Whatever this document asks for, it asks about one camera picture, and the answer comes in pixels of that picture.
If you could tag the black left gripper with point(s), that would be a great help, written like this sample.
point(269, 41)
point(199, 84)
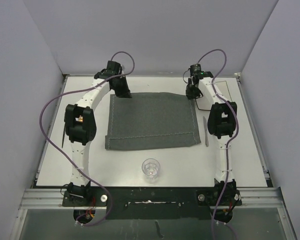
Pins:
point(124, 93)

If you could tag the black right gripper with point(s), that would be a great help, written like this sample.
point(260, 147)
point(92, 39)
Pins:
point(190, 94)

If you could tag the grey cloth placemat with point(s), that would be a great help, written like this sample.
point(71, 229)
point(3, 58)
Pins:
point(151, 120)

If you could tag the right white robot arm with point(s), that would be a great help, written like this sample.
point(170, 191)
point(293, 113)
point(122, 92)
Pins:
point(221, 124)

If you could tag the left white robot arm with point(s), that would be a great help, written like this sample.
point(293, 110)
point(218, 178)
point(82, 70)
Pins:
point(81, 129)

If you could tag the white rectangular plate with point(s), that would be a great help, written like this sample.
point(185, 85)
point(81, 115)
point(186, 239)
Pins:
point(210, 96)

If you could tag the gold metal fork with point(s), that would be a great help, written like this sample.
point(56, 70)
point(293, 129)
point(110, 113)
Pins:
point(79, 119)

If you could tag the silver table knife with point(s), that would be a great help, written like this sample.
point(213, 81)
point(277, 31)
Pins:
point(205, 125)

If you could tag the black plastic fork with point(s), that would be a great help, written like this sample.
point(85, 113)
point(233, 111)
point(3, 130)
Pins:
point(63, 136)

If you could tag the clear plastic cup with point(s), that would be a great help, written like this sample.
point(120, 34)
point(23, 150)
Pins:
point(151, 170)

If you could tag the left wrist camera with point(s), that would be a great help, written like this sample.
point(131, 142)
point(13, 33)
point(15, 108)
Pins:
point(113, 68)

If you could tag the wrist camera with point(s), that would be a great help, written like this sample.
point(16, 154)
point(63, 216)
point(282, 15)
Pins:
point(195, 69)
point(113, 68)

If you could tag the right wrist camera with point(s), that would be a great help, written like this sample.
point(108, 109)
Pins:
point(195, 69)

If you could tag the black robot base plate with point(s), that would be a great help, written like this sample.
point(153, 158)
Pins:
point(157, 211)

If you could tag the aluminium frame rail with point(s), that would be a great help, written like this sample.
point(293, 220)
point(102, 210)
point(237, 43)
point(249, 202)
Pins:
point(256, 197)

